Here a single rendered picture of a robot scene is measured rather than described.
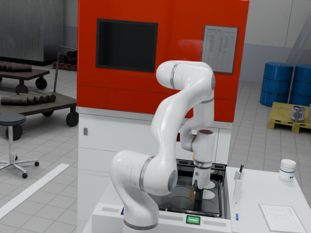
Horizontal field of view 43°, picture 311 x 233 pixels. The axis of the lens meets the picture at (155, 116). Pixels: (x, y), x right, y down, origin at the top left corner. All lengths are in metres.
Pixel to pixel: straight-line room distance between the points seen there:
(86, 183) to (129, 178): 1.03
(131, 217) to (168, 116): 0.35
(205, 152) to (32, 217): 2.04
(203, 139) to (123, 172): 0.57
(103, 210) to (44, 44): 8.52
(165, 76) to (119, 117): 0.72
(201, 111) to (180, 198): 0.47
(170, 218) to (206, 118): 0.44
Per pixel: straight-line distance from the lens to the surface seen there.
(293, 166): 2.08
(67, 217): 3.48
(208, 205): 1.88
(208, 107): 1.65
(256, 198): 1.88
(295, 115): 6.27
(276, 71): 7.54
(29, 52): 10.20
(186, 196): 1.93
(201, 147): 1.78
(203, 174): 1.82
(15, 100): 5.33
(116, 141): 2.16
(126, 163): 1.30
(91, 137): 2.19
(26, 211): 3.60
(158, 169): 1.25
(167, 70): 1.45
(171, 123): 1.34
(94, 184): 2.30
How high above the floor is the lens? 1.80
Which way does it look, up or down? 17 degrees down
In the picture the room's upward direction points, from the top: 4 degrees clockwise
